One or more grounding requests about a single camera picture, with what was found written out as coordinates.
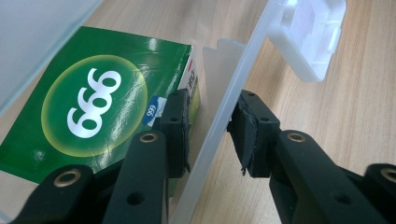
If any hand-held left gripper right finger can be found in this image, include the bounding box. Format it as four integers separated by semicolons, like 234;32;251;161
226;90;390;224

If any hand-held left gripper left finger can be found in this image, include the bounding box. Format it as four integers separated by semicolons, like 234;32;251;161
102;88;191;224

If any clear plastic storage box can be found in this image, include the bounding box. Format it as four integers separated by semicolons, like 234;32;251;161
0;0;347;224

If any green cardboard box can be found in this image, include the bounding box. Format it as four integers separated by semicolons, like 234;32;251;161
0;25;202;198

